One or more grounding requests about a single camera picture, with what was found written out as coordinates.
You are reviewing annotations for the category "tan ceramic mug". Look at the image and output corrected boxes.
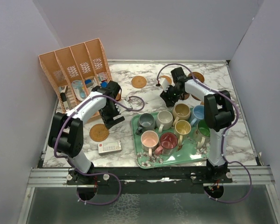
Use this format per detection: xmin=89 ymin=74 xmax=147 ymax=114
xmin=172 ymin=104 xmax=191 ymax=125

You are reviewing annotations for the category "blue ceramic mug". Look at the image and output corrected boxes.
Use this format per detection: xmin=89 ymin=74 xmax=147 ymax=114
xmin=189 ymin=105 xmax=204 ymax=127

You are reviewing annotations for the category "red ceramic mug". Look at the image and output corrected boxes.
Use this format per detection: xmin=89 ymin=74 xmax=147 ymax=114
xmin=154 ymin=132 xmax=178 ymax=156

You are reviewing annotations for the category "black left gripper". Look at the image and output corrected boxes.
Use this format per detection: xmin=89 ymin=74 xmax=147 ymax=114
xmin=99 ymin=100 xmax=125 ymax=129

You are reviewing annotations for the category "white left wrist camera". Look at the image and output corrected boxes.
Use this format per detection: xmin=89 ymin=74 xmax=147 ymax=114
xmin=115 ymin=100 xmax=133 ymax=114

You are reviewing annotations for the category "green floral tray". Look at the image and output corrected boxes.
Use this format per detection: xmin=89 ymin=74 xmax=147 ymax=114
xmin=131 ymin=115 xmax=210 ymax=169

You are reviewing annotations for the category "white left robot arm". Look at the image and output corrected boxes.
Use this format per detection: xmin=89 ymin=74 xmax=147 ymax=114
xmin=48 ymin=81 xmax=125 ymax=184

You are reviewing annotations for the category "pink ceramic mug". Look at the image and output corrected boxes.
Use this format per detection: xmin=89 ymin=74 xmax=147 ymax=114
xmin=140 ymin=131 xmax=159 ymax=156

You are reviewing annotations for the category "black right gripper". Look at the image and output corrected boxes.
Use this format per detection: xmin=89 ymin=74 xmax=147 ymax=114
xmin=161 ymin=84 xmax=183 ymax=107

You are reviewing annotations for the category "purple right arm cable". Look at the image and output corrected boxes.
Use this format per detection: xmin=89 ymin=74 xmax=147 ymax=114
xmin=155 ymin=63 xmax=253 ymax=203

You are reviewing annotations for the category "orange plastic file organizer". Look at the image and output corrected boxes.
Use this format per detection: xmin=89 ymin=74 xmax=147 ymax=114
xmin=39 ymin=38 xmax=112 ymax=112

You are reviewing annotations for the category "cream ceramic mug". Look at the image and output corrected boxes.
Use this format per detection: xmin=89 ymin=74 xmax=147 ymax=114
xmin=156 ymin=111 xmax=173 ymax=133

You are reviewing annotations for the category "green floral mug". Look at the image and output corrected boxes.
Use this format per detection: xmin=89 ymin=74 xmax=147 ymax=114
xmin=193 ymin=119 xmax=210 ymax=150

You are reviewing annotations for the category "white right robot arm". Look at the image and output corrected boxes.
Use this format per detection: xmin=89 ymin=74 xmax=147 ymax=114
xmin=156 ymin=63 xmax=238 ymax=182

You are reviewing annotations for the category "dark wooden coaster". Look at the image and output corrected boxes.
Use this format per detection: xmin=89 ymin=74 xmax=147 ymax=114
xmin=180 ymin=93 xmax=189 ymax=100

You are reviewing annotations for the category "grey ceramic mug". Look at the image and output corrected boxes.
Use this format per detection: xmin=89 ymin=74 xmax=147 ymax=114
xmin=135 ymin=113 xmax=156 ymax=135

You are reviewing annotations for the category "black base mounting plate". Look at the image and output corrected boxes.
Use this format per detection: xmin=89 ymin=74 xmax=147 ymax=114
xmin=37 ymin=158 xmax=234 ymax=203

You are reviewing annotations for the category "yellow ceramic mug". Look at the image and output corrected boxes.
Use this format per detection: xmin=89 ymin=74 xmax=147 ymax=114
xmin=174 ymin=120 xmax=191 ymax=146

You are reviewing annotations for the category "white small card box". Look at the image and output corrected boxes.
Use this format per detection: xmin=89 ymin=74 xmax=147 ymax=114
xmin=98 ymin=140 xmax=122 ymax=155

